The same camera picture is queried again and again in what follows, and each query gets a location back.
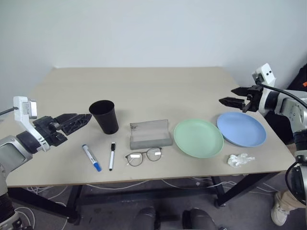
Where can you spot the thin brown round glasses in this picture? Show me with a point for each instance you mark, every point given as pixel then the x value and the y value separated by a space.
pixel 134 156

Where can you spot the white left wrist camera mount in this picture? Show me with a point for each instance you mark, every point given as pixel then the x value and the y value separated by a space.
pixel 20 115

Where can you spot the white tissue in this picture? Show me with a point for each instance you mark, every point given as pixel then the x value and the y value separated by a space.
pixel 237 160

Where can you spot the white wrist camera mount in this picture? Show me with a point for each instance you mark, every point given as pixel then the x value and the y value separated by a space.
pixel 266 73
pixel 20 115

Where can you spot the black bag with orange tag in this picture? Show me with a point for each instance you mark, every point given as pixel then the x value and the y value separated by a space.
pixel 298 79

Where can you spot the black table frame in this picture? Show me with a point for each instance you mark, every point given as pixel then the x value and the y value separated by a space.
pixel 144 192

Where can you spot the grey glasses case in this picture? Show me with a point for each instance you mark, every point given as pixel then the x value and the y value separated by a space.
pixel 148 143

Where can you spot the green plate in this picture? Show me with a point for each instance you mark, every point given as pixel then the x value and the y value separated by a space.
pixel 196 139

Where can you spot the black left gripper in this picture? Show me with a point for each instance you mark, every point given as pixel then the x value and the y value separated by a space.
pixel 49 129

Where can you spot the white marker with blue cap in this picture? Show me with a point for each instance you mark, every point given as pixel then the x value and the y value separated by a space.
pixel 91 157

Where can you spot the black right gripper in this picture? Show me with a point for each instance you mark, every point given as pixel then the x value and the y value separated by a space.
pixel 253 99

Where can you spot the bystander in beige trousers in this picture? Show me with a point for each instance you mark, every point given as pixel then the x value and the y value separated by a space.
pixel 280 210

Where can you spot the blue plate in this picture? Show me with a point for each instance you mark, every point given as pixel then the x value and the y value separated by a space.
pixel 242 130

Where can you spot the white marker with black cap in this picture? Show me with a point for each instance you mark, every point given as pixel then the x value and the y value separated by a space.
pixel 112 158

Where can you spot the black plastic cup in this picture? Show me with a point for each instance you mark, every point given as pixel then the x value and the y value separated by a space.
pixel 105 119

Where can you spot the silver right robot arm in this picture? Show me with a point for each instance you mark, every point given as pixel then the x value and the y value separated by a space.
pixel 291 105

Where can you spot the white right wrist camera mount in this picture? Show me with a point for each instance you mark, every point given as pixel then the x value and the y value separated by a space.
pixel 266 73

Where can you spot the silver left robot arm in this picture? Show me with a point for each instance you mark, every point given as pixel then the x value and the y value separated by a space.
pixel 9 148

